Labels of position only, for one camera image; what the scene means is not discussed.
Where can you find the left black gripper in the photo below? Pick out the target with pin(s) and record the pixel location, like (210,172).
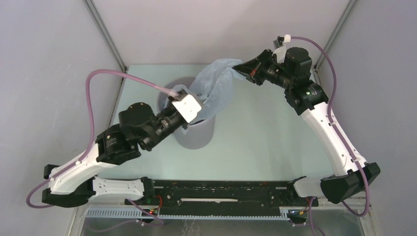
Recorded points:
(186,126)

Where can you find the grey plastic trash bin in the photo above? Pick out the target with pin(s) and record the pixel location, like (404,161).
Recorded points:
(198,134)

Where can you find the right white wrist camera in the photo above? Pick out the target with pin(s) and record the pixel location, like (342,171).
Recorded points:
(280,48)

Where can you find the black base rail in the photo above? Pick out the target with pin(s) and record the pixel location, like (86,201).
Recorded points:
(235,198)

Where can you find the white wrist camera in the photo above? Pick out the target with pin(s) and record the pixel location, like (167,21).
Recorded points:
(187,104)
(280,48)

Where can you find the blue plastic trash bag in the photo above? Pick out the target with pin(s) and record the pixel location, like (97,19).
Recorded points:
(214,87)

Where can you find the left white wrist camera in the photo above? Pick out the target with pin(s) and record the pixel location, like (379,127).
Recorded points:
(187,104)

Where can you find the left aluminium frame post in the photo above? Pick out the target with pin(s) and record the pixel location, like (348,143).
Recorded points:
(101,26)

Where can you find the aluminium frame post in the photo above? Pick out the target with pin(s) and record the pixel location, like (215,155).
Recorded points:
(101,26)
(340,24)

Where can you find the right aluminium frame post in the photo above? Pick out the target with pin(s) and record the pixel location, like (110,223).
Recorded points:
(340,24)

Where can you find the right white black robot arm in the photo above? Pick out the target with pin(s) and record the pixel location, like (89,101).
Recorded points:
(352,173)

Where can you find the white slotted cable duct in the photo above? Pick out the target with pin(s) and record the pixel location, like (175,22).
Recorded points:
(133,213)

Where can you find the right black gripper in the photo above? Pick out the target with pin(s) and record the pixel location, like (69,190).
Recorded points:
(254,67)

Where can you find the small electronics board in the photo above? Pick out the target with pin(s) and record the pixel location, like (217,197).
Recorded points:
(154,211)

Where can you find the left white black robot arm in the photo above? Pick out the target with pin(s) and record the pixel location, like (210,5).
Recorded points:
(77,183)

